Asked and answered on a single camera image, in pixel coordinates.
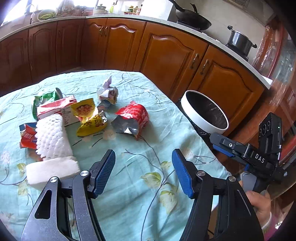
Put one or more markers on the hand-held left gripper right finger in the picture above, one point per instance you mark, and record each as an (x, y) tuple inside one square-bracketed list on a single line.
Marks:
[(182, 173)]

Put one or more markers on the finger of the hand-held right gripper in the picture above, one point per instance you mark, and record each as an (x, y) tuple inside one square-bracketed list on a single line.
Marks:
[(222, 141)]

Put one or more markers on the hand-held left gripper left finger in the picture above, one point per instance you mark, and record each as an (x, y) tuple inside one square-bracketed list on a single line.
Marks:
[(105, 171)]

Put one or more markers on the white bin with black bag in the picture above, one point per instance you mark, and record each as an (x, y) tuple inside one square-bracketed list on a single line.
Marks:
[(196, 115)]

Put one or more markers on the red milk carton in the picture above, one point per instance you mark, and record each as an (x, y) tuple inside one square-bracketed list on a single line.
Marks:
[(53, 107)]

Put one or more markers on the green snack bag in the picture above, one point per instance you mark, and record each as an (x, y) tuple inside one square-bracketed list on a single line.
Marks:
[(40, 99)]

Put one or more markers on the person's right hand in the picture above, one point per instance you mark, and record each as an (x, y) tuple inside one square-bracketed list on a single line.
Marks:
[(256, 201)]

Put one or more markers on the floral light green tablecloth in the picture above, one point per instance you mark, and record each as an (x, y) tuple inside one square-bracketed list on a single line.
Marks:
[(138, 150)]

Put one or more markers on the yellow snack bag red print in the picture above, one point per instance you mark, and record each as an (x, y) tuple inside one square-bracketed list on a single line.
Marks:
[(92, 126)]

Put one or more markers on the white foam block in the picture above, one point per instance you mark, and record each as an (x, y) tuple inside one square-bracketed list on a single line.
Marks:
[(53, 169)]

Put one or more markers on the white foam fruit net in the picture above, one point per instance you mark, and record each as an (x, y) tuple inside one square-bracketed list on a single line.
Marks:
[(50, 136)]

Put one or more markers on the orange-yellow snack bag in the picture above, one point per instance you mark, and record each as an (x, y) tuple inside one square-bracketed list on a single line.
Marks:
[(83, 109)]

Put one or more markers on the crumpled silver purple wrapper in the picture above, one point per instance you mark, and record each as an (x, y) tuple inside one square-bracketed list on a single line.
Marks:
[(107, 92)]

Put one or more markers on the clear plastic sheet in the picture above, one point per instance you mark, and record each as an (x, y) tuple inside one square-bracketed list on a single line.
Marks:
[(277, 60)]

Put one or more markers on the small red blue packet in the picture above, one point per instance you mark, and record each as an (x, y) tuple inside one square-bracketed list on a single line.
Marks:
[(27, 136)]

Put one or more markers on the wooden kitchen base cabinet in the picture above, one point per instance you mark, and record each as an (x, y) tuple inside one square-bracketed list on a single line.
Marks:
[(166, 55)]

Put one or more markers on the dark cooking pot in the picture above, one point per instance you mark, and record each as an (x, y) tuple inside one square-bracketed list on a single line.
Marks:
[(239, 40)]

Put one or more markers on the black wok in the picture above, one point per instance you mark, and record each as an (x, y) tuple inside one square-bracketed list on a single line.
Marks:
[(192, 19)]

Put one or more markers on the white kitchen countertop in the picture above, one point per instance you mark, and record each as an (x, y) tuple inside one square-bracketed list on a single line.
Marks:
[(150, 19)]

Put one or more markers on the condiment bottle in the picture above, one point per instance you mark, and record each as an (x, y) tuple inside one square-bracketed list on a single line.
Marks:
[(131, 9), (138, 9)]

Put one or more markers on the white lidded pot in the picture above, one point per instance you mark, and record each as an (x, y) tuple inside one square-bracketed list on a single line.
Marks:
[(100, 10)]

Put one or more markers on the green yellow bottle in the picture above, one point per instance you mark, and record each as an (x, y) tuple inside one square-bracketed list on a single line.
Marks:
[(112, 8)]

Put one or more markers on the bowl of green vegetables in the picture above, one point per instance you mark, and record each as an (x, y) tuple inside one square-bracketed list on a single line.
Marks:
[(46, 15)]

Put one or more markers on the kitchen window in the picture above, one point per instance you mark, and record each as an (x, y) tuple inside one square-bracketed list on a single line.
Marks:
[(13, 12)]

